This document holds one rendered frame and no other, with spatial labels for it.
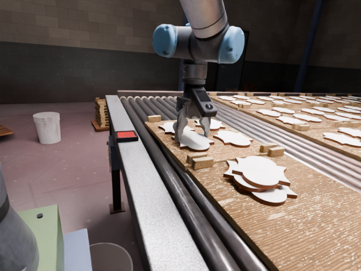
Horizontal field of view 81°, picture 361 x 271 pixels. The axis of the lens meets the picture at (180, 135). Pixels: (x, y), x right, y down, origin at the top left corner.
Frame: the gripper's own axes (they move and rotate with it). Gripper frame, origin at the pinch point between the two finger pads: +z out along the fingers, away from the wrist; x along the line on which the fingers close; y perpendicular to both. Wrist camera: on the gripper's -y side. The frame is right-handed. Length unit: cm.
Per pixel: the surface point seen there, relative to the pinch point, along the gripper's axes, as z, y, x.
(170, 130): -0.3, 10.7, 3.9
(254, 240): 1.8, -39.7, 8.9
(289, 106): 0, 40, -95
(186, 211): 3.6, -27.4, 15.3
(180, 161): 1.2, -10.6, 9.2
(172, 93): 0, 93, -30
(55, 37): -56, 504, 76
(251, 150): 1.6, -10.7, -16.5
